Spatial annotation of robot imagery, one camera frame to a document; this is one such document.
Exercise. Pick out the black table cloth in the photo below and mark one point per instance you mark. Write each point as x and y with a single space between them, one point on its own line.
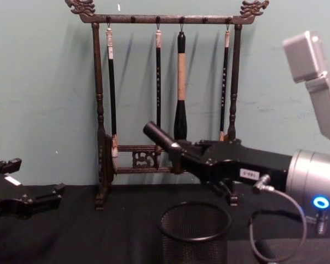
85 233

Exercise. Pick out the black brush with pale tip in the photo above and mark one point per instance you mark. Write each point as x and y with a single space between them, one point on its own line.
112 90

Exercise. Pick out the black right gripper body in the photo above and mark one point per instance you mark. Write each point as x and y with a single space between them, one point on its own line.
247 162

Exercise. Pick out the thick black brush beige band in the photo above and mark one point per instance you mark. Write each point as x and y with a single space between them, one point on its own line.
181 82

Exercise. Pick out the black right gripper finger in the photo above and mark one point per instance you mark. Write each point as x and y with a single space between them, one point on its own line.
192 146
189 165

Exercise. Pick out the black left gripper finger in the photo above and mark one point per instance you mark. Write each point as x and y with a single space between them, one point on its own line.
48 198
5 165

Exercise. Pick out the black mesh pen cup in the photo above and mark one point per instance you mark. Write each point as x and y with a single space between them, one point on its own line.
195 236

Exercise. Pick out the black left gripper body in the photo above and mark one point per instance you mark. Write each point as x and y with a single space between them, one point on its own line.
8 198

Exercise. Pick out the dark carved wooden brush rack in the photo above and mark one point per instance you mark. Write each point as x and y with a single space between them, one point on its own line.
97 110

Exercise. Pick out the thin black lettered brush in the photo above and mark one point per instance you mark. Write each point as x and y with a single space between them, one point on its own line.
158 82
225 82

